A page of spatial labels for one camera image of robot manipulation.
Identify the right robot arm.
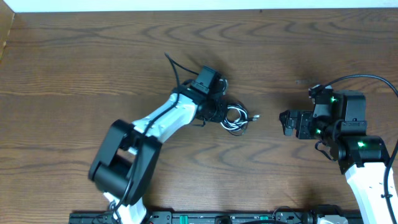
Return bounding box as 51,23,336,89
279,85,397,223

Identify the black usb cable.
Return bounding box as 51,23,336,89
221,102,261,137

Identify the left camera black cable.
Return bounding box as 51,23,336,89
108,52,200,224

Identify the cardboard box edge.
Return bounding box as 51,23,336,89
0,0,15,58

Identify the black mounting rail base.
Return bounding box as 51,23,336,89
68,205,364,224

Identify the white usb cable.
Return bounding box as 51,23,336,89
220,105,249,131

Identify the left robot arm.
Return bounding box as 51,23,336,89
88,66,228,223

